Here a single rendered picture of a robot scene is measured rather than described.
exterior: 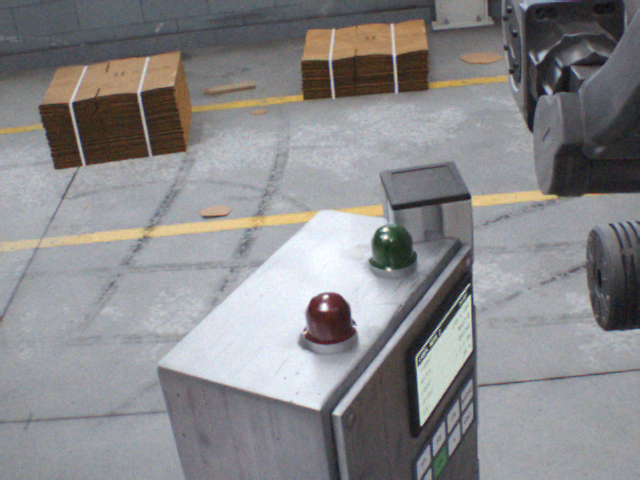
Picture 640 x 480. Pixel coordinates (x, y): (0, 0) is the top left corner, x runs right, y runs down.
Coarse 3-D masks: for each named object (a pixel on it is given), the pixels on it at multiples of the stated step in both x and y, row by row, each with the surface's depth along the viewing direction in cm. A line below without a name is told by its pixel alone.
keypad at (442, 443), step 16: (464, 384) 56; (464, 400) 57; (448, 416) 55; (464, 416) 57; (432, 432) 53; (448, 432) 55; (464, 432) 58; (432, 448) 53; (448, 448) 56; (416, 464) 51; (432, 464) 54
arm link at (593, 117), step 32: (608, 64) 63; (544, 96) 72; (576, 96) 68; (608, 96) 63; (544, 128) 72; (576, 128) 67; (608, 128) 63; (544, 160) 73; (576, 160) 69; (544, 192) 73; (576, 192) 72
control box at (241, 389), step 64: (320, 256) 53; (448, 256) 53; (256, 320) 49; (384, 320) 47; (192, 384) 46; (256, 384) 44; (320, 384) 43; (384, 384) 46; (192, 448) 48; (256, 448) 45; (320, 448) 43; (384, 448) 47
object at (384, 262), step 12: (384, 228) 51; (396, 228) 51; (372, 240) 51; (384, 240) 50; (396, 240) 50; (408, 240) 50; (372, 252) 51; (384, 252) 50; (396, 252) 50; (408, 252) 51; (372, 264) 51; (384, 264) 51; (396, 264) 50; (408, 264) 51; (384, 276) 51; (396, 276) 51
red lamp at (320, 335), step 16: (320, 304) 45; (336, 304) 45; (320, 320) 45; (336, 320) 45; (352, 320) 47; (304, 336) 46; (320, 336) 45; (336, 336) 45; (352, 336) 46; (320, 352) 46
